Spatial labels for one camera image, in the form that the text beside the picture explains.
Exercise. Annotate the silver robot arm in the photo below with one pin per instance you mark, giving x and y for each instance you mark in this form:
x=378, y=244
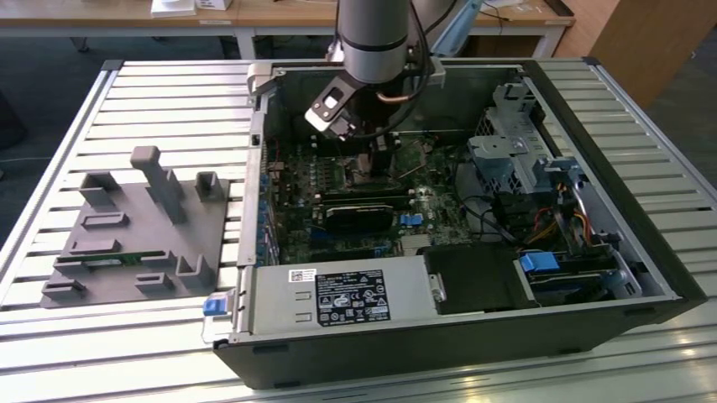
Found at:
x=373, y=42

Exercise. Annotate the RAM slot white clips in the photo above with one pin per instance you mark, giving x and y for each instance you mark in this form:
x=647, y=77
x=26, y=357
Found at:
x=325, y=144

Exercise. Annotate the green motherboard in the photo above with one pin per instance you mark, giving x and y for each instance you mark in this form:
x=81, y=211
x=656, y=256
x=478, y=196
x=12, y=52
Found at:
x=432, y=210

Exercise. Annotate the metal drive cage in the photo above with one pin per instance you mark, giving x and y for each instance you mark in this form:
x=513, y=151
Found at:
x=498, y=159

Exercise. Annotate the black graphics card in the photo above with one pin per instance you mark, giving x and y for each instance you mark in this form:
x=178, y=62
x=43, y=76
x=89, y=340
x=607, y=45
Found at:
x=358, y=218

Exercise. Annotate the blue board connector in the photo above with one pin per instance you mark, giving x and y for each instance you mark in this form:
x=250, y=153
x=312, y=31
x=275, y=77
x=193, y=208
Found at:
x=410, y=220

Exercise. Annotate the pale blue teach pendant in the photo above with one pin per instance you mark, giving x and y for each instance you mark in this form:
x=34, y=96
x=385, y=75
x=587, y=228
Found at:
x=457, y=29

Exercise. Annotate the silver chipset heatsink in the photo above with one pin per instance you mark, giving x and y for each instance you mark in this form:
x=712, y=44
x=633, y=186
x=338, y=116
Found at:
x=416, y=243

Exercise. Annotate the wooden desk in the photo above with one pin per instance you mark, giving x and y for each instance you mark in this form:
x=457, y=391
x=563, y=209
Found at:
x=269, y=17

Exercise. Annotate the white paper sheets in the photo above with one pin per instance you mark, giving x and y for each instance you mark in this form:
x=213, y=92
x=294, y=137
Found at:
x=521, y=6

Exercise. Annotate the black plastic shroud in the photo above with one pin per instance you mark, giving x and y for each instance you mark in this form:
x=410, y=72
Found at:
x=470, y=277

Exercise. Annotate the white box black print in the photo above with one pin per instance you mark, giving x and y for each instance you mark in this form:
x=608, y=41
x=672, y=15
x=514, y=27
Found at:
x=215, y=4

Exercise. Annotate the blue disk carrier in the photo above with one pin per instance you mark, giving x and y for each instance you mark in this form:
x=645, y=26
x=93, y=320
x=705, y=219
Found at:
x=539, y=263

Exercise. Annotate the silver power supply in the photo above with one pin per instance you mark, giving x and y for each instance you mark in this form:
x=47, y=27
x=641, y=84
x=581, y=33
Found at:
x=269, y=302

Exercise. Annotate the wooden cabinet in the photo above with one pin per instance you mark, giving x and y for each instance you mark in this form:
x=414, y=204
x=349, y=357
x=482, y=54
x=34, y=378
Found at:
x=644, y=50

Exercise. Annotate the grey parts rack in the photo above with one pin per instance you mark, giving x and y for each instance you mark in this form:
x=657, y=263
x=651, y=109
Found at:
x=141, y=235

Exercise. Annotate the blue case latch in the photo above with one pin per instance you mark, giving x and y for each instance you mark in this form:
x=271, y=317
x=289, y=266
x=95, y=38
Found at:
x=218, y=305

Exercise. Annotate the green RAM stick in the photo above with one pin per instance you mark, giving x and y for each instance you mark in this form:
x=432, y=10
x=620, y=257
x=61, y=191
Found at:
x=131, y=257

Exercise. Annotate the black open PC case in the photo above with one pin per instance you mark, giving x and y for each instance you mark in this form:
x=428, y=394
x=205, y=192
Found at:
x=392, y=357

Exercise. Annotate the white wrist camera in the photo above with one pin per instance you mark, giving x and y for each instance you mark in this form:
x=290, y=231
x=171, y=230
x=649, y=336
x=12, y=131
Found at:
x=330, y=105

